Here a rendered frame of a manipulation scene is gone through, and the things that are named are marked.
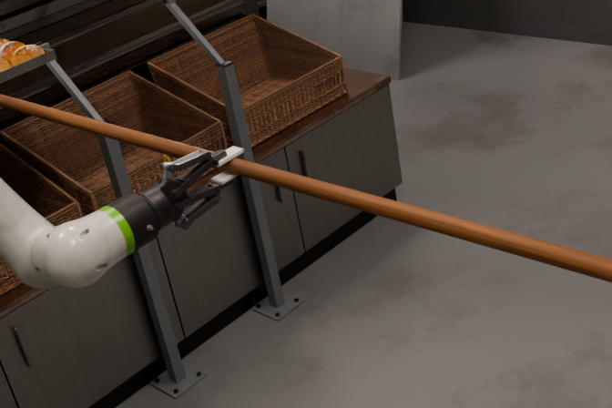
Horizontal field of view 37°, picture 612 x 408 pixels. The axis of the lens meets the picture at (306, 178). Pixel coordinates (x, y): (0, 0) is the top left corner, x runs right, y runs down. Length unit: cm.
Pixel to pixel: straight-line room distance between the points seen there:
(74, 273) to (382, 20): 385
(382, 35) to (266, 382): 262
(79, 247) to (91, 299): 141
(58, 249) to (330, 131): 207
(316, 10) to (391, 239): 216
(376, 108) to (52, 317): 152
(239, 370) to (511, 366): 89
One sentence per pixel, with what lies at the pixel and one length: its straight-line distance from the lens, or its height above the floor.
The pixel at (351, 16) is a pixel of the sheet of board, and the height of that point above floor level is 31.
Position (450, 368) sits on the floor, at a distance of 302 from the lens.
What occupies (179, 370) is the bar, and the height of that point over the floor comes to 5.
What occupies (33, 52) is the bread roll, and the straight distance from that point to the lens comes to 263.
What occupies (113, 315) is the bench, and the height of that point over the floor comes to 34.
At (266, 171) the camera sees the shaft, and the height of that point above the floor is 120.
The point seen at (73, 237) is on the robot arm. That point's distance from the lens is 151.
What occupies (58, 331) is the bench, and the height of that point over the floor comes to 40.
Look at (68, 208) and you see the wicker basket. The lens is 282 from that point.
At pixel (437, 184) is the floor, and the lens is 403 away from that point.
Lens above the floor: 193
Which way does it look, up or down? 27 degrees down
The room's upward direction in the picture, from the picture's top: 11 degrees counter-clockwise
